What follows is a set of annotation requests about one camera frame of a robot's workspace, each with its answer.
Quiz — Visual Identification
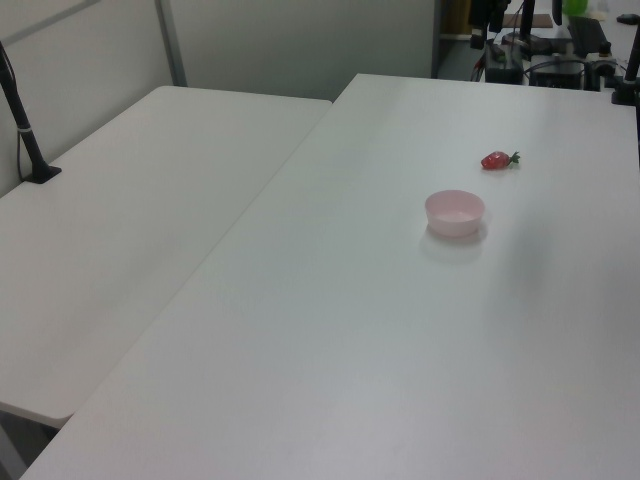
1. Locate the pink plastic bowl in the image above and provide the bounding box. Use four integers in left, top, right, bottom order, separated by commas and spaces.
424, 189, 487, 238

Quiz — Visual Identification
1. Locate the black clamp camera stand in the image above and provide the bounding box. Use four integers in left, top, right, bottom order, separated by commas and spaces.
610, 28, 640, 107

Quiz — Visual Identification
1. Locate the grey metal partition post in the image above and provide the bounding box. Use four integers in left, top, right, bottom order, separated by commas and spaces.
158, 0, 189, 89

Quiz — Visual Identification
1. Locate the black pole on round base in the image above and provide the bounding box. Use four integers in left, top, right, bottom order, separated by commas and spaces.
503, 0, 552, 56

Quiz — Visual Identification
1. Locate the red plastic strawberry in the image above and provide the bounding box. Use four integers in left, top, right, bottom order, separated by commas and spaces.
480, 149, 523, 172

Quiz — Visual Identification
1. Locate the black camera stand with cable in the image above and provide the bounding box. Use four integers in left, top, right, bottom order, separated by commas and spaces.
0, 39, 63, 185

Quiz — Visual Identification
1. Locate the brown board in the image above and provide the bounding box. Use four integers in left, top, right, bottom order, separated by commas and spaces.
500, 14, 554, 29

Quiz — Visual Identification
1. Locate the black control unit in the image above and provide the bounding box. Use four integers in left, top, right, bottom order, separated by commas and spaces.
528, 54, 587, 90

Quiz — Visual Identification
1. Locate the black electronics box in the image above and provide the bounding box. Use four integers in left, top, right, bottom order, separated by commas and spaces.
485, 41, 524, 84

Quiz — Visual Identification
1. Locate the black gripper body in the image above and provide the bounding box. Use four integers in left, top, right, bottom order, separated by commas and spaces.
468, 0, 512, 27

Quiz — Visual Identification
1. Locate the white side table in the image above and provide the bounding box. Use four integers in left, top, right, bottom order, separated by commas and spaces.
0, 85, 335, 422

